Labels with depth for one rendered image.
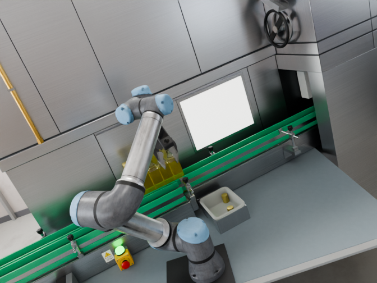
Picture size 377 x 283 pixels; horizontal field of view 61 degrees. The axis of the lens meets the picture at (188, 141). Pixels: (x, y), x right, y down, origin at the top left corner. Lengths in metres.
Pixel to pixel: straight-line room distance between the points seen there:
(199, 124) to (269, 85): 0.52
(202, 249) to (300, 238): 0.43
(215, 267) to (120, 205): 0.56
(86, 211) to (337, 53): 1.41
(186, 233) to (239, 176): 0.68
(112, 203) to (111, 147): 0.81
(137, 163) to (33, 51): 0.89
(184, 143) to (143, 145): 0.82
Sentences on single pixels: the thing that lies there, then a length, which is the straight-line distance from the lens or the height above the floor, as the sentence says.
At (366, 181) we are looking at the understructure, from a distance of 2.23.
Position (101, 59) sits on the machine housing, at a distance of 1.72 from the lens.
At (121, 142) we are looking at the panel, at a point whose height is 1.23.
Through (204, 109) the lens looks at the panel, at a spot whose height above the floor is 1.21.
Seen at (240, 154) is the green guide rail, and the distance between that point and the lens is 1.84.
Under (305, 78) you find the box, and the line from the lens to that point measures 2.13.
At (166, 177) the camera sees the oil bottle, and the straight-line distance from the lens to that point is 1.72.
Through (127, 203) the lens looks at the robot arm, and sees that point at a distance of 0.98.
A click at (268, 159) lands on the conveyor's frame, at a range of 1.92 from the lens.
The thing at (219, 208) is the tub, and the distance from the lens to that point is 1.74.
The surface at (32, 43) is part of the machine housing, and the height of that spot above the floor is 1.84.
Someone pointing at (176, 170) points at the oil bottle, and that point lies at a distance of 1.72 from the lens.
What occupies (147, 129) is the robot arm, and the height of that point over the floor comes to 1.44.
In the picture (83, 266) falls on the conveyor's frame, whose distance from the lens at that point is 1.72.
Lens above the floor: 1.76
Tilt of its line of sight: 22 degrees down
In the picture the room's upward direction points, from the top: 20 degrees counter-clockwise
